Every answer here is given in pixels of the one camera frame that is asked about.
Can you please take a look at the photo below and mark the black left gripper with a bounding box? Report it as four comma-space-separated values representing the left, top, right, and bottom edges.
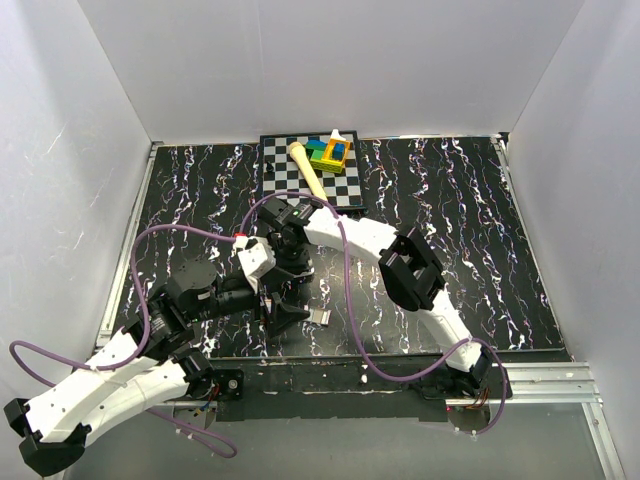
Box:
189, 265, 311, 335

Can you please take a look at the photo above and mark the red white staple box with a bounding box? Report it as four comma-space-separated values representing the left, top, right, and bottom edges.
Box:
305, 308, 331, 327

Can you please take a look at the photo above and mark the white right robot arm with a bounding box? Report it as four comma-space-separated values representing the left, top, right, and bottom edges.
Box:
252, 192, 499, 398

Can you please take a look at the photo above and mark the black white chessboard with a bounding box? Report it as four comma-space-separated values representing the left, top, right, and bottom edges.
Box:
258, 129, 368, 216

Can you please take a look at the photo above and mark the cream wooden rolling pin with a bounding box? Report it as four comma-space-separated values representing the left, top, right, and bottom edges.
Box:
288, 142, 328, 201

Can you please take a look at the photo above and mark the yellow green toy block tray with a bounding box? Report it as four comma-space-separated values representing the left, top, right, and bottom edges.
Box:
304, 139, 351, 174

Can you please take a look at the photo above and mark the white chess piece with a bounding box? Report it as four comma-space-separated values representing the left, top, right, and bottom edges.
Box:
330, 129, 345, 141

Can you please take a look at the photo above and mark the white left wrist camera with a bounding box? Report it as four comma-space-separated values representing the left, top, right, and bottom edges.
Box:
233, 234, 276, 294

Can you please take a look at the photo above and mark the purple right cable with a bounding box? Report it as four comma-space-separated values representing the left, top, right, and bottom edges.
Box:
242, 190, 512, 435

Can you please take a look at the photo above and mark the purple cable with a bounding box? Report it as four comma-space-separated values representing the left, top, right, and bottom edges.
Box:
242, 190, 512, 435
9, 224, 240, 459

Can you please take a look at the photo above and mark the black mounting base plate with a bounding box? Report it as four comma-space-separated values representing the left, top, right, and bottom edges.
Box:
212, 355, 511, 422

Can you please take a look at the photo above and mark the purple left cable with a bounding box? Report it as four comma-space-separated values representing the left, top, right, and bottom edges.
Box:
9, 224, 240, 459

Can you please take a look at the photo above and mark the aluminium rail frame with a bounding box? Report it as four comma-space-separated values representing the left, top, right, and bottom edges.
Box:
441, 362, 628, 479

